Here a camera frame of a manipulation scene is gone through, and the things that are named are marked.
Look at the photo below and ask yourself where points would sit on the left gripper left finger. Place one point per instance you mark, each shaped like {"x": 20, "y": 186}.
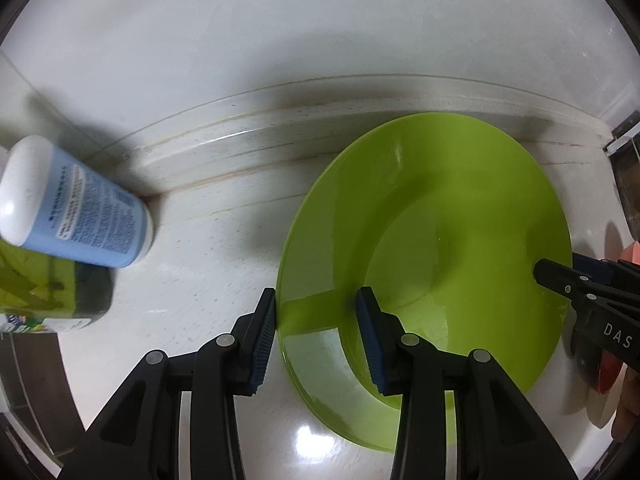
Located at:
{"x": 136, "y": 434}

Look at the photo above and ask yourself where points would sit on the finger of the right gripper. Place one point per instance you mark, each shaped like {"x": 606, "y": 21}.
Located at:
{"x": 607, "y": 272}
{"x": 572, "y": 284}

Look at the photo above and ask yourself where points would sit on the pink bowl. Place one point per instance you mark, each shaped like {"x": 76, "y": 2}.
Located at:
{"x": 601, "y": 408}

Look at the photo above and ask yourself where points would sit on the green plastic plate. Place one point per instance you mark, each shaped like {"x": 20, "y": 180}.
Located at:
{"x": 444, "y": 217}

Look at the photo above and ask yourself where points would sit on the red and black bowl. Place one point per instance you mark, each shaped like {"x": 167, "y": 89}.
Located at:
{"x": 588, "y": 358}

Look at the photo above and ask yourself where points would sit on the right hand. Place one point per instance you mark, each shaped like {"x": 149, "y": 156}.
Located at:
{"x": 628, "y": 409}

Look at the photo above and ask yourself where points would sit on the green dish soap bottle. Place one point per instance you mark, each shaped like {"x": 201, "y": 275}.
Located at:
{"x": 41, "y": 294}

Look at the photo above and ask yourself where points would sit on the blue white pump bottle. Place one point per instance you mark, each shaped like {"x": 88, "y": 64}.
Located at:
{"x": 55, "y": 204}

